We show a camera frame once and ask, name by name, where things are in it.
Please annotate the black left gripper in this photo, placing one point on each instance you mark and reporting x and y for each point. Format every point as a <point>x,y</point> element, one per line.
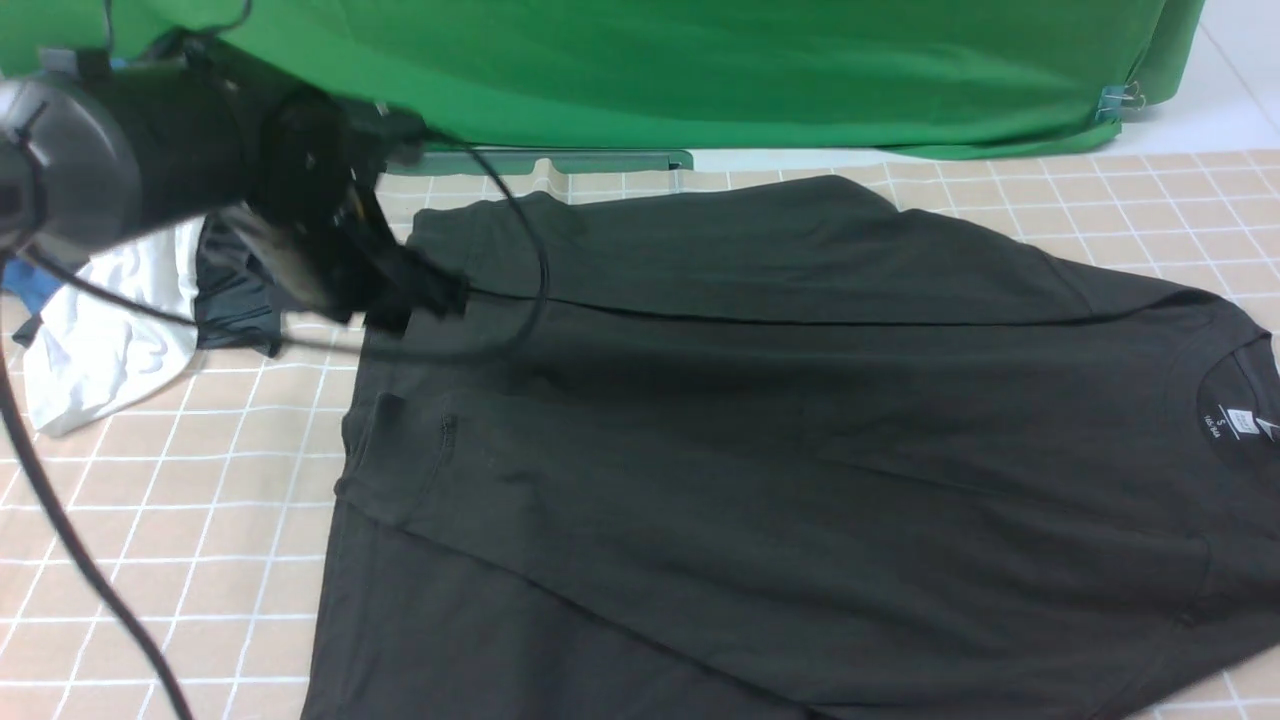
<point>314,220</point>

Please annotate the dark gray long-sleeve top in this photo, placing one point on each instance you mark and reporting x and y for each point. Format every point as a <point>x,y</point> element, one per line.
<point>792,453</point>

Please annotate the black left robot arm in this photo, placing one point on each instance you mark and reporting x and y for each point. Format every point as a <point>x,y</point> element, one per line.
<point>95,155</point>

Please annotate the dark teal crumpled garment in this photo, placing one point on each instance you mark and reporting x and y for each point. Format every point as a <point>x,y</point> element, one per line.
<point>236,303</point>

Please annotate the white crumpled garment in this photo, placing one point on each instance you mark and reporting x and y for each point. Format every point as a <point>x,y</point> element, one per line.
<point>89,358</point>

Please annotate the blue crumpled garment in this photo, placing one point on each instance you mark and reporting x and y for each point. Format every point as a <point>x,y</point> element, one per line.
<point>32,285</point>

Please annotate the beige checkered tablecloth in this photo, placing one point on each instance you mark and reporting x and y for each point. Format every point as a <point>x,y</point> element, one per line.
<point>208,504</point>

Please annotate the green backdrop cloth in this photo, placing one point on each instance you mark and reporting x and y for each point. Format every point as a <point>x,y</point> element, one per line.
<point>941,80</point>

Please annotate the metal binder clip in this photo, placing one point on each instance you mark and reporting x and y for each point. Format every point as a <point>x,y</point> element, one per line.
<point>1117,101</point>

